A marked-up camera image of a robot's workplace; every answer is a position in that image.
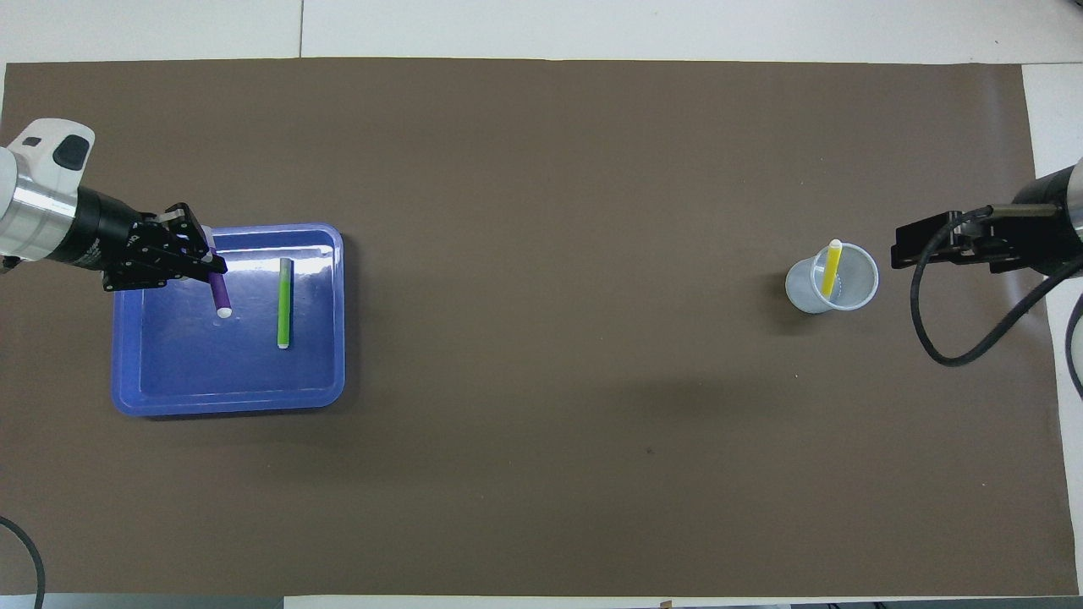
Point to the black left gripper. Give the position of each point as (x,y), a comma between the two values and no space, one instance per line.
(135,249)

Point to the purple pen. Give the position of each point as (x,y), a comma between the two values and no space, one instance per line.
(221,296)

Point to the green pen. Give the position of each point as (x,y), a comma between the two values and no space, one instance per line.
(285,304)

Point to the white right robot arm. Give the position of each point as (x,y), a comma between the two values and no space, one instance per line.
(1077,186)

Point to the clear plastic cup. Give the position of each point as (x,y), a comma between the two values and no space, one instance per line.
(804,292)

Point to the yellow pen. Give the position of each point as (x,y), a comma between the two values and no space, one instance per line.
(831,271)

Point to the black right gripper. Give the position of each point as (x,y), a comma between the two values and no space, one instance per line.
(1041,233)

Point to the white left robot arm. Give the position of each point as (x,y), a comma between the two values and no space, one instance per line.
(34,194)

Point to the brown table mat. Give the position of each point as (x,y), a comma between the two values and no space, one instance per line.
(541,474)

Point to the blue plastic tray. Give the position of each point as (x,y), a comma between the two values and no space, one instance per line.
(228,381)

